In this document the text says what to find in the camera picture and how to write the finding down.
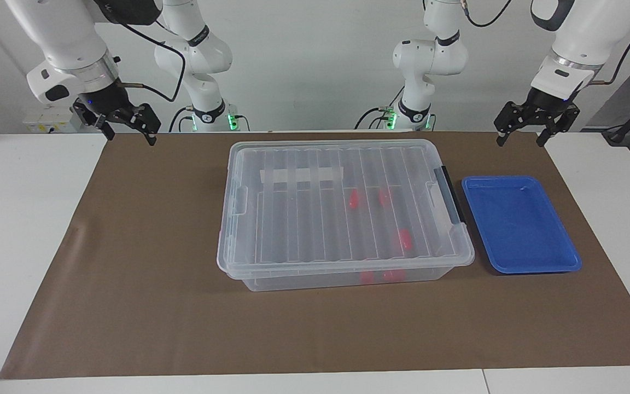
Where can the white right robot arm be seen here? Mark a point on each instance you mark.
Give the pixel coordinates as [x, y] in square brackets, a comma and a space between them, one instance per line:
[69, 38]

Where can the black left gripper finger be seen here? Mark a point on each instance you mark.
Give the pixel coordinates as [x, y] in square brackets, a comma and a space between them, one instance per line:
[509, 116]
[561, 125]

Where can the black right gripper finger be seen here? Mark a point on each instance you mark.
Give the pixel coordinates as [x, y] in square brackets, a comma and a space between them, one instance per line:
[105, 127]
[150, 121]

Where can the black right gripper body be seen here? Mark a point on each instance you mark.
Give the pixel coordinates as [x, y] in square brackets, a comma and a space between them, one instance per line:
[108, 101]

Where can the blue plastic tray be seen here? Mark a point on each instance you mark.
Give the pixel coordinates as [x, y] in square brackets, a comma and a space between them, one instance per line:
[523, 230]

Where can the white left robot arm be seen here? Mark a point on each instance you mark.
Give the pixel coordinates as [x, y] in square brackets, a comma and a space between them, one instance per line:
[583, 33]

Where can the clear plastic storage box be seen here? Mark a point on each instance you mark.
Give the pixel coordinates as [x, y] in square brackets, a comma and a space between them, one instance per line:
[304, 282]

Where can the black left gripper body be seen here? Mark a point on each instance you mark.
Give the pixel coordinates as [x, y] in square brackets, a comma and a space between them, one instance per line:
[549, 105]

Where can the clear ribbed plastic box lid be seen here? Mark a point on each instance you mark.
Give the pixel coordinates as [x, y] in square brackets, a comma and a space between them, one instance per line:
[293, 219]

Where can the brown table mat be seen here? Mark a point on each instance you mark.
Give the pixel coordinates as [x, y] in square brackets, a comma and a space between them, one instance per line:
[129, 328]

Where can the white label strip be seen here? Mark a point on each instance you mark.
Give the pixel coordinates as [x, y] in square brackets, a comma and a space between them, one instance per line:
[301, 176]

